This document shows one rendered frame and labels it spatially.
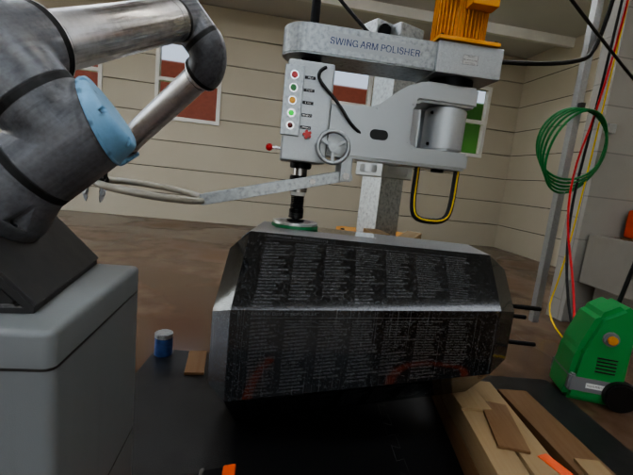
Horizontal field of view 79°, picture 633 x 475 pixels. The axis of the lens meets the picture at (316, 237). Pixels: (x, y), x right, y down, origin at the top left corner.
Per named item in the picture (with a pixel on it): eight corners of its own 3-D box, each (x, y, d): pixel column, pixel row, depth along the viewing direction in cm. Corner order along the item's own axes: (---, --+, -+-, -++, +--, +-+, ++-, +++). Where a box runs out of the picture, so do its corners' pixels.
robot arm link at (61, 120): (56, 206, 65) (139, 143, 66) (-33, 121, 59) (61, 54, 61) (83, 196, 79) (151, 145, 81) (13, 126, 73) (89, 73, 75)
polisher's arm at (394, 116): (444, 191, 198) (459, 93, 190) (465, 194, 175) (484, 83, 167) (302, 177, 188) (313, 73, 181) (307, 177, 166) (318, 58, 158)
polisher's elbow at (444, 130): (412, 150, 190) (417, 109, 187) (446, 155, 195) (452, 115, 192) (431, 148, 172) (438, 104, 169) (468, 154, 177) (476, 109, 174)
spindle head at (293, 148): (349, 174, 192) (361, 81, 185) (360, 174, 170) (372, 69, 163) (278, 166, 187) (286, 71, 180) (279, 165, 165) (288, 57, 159)
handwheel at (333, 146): (345, 167, 173) (348, 133, 170) (348, 166, 163) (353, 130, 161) (312, 163, 171) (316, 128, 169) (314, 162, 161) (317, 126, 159)
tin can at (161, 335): (168, 358, 215) (169, 336, 213) (151, 356, 215) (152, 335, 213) (174, 351, 225) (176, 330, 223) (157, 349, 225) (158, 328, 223)
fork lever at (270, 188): (346, 179, 190) (345, 170, 190) (354, 180, 172) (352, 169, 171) (207, 203, 185) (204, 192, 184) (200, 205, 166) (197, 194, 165)
